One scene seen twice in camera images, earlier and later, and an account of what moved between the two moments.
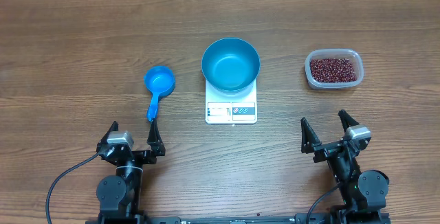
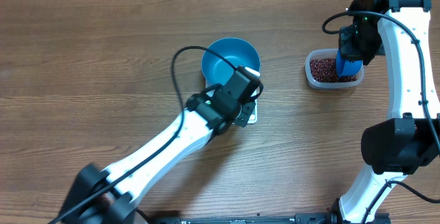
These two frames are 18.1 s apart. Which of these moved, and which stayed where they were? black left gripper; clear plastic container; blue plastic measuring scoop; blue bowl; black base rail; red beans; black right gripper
Moved: blue plastic measuring scoop; black left gripper; black right gripper
Stayed: blue bowl; black base rail; clear plastic container; red beans
